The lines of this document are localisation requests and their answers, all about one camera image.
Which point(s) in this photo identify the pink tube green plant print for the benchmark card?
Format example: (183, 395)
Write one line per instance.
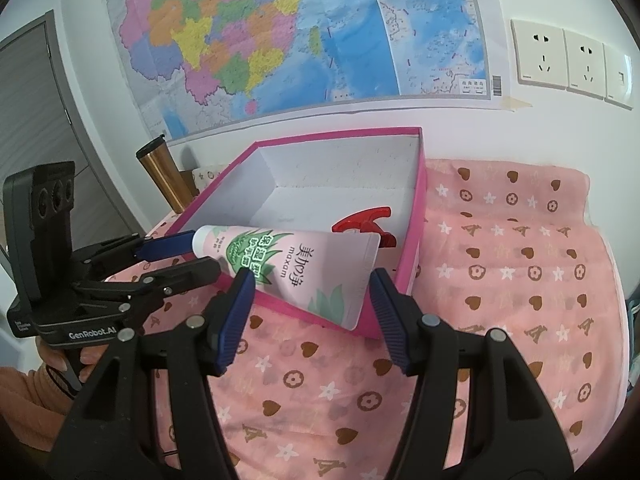
(300, 270)

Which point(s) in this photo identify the grey door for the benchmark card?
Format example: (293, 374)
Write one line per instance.
(40, 110)

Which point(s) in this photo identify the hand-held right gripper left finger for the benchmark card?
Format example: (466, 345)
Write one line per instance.
(235, 320)

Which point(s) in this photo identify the person's left forearm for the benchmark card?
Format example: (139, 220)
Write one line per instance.
(25, 405)

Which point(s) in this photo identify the white wall switch plate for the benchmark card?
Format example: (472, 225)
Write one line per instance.
(619, 77)

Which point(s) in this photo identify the pink printed cloth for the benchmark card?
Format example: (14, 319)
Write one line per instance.
(500, 310)

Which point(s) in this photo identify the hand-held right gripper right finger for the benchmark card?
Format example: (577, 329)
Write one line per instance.
(395, 322)

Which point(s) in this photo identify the red spray trigger head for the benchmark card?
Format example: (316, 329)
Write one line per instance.
(360, 221)

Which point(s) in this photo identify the pink cardboard box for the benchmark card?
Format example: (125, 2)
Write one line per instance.
(320, 180)

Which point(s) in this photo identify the person's left hand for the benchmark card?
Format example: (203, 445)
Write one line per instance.
(51, 362)

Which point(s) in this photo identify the white printed packet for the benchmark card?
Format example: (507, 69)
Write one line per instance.
(207, 176)

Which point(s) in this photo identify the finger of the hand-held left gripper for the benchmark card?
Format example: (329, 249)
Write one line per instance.
(167, 247)
(190, 270)

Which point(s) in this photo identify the colourful wall map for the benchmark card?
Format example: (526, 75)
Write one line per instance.
(300, 35)

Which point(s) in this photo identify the white wall socket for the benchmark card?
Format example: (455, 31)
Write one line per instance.
(540, 55)
(585, 65)

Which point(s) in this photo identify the gold metal tumbler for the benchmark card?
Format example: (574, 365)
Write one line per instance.
(165, 175)

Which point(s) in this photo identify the beige masking tape strip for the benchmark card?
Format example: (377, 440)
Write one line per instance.
(515, 104)

